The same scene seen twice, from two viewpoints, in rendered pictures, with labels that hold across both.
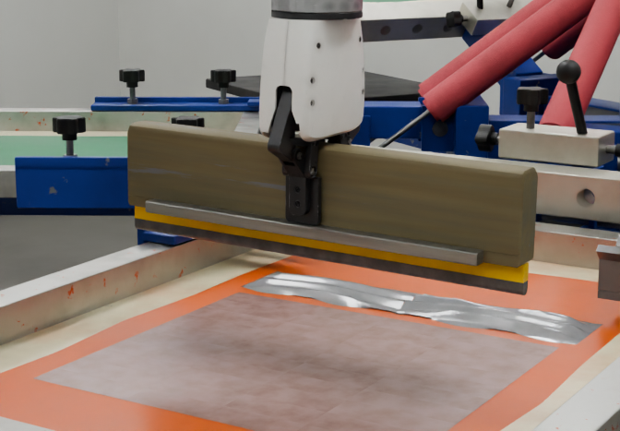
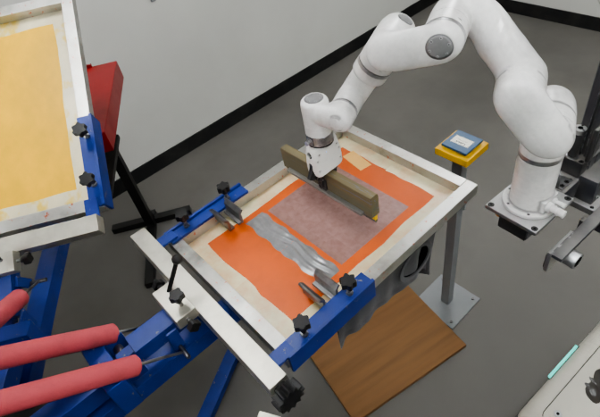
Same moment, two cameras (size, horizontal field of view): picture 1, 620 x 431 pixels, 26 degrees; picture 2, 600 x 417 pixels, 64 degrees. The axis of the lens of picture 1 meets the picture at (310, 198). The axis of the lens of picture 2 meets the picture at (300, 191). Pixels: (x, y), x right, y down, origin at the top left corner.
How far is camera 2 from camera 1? 2.26 m
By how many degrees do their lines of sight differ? 121
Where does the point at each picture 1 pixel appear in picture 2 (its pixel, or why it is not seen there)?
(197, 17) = not seen: outside the picture
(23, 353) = (412, 222)
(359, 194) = not seen: hidden behind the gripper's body
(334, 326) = (320, 231)
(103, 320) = (389, 244)
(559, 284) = (234, 257)
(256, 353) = (347, 214)
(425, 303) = (287, 238)
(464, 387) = (303, 192)
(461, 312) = (281, 229)
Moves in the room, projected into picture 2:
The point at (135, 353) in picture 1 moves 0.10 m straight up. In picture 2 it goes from (380, 218) to (379, 195)
